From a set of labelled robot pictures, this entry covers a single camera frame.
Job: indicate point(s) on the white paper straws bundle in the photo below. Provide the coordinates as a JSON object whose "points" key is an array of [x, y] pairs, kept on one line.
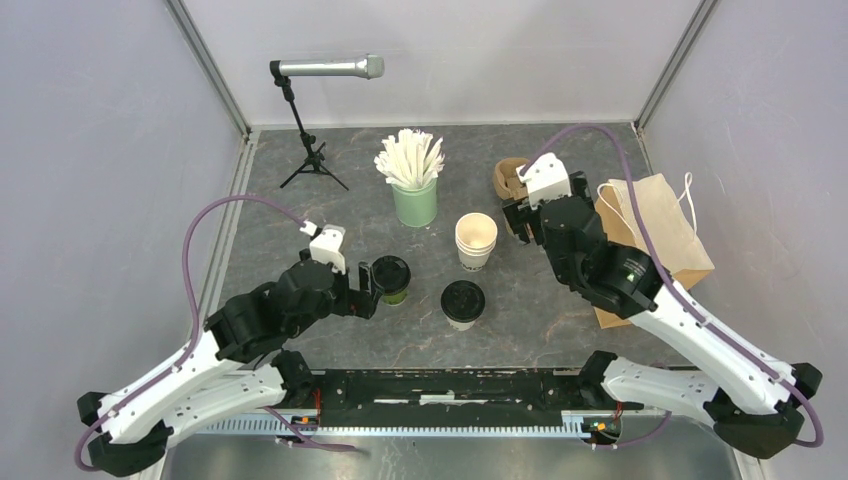
{"points": [[410, 159]]}

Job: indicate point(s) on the green paper coffee cup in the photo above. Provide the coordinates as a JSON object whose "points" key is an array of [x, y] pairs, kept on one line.
{"points": [[395, 298]]}

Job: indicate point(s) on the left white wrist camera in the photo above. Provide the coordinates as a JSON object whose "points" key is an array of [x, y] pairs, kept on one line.
{"points": [[326, 245]]}

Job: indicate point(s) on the brown paper bag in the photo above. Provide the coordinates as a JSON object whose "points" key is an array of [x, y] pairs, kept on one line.
{"points": [[670, 220]]}

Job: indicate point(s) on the stack of white paper cups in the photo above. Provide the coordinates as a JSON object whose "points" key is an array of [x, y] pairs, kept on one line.
{"points": [[475, 238]]}

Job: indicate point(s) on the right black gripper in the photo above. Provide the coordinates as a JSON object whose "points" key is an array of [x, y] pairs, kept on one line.
{"points": [[518, 214]]}

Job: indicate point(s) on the black tripod mic stand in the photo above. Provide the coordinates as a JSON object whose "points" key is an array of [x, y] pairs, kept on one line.
{"points": [[313, 163]]}

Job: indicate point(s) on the black plastic cup lid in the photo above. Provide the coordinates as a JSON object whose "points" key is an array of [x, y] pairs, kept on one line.
{"points": [[391, 275]]}

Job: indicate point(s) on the silver microphone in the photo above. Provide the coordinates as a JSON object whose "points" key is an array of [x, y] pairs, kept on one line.
{"points": [[366, 67]]}

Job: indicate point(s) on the green straw holder cup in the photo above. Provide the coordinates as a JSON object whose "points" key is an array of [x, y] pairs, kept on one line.
{"points": [[416, 208]]}

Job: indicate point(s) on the brown cardboard cup carrier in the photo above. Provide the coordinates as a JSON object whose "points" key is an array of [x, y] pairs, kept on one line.
{"points": [[506, 181]]}

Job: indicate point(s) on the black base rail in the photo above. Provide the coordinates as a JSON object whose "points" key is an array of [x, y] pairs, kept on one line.
{"points": [[453, 398]]}

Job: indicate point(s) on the white paper coffee cup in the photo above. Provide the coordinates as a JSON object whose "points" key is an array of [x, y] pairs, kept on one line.
{"points": [[461, 325]]}

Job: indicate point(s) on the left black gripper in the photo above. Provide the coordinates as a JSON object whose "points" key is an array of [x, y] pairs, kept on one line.
{"points": [[356, 301]]}

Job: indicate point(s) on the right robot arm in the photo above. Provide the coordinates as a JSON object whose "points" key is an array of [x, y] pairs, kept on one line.
{"points": [[755, 403]]}

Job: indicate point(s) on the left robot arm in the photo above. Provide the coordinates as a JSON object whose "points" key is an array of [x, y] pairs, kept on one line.
{"points": [[236, 363]]}

